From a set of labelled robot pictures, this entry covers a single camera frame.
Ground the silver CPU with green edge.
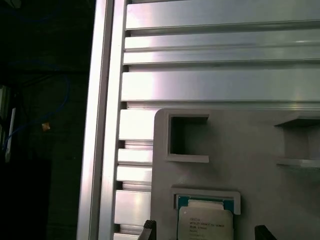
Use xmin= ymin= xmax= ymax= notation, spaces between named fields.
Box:
xmin=174 ymin=194 xmax=236 ymax=240

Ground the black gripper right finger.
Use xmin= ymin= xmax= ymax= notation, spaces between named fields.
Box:
xmin=254 ymin=224 xmax=275 ymax=240

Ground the grey plastic parts rack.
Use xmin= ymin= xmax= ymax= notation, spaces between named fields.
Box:
xmin=149 ymin=107 xmax=320 ymax=240

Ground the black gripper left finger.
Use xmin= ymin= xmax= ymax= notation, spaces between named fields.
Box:
xmin=139 ymin=219 xmax=158 ymax=240

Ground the blue cable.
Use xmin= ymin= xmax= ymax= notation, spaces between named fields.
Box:
xmin=2 ymin=74 xmax=71 ymax=151

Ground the white upright device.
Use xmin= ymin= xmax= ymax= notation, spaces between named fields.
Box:
xmin=3 ymin=106 xmax=17 ymax=162

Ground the black cabinet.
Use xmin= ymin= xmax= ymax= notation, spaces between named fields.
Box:
xmin=0 ymin=159 xmax=52 ymax=240

